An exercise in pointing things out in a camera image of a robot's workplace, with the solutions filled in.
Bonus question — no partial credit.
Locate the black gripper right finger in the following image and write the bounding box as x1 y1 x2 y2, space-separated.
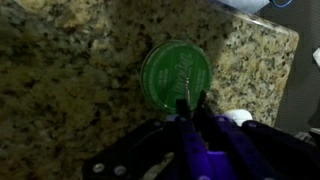
194 90 320 180

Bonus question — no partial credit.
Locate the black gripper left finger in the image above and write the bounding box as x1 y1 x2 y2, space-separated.
82 98 214 180

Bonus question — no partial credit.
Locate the white bar of soap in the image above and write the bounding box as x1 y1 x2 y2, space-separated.
223 109 254 127

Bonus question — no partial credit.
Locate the blue cable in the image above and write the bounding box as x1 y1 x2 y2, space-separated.
271 0 293 9

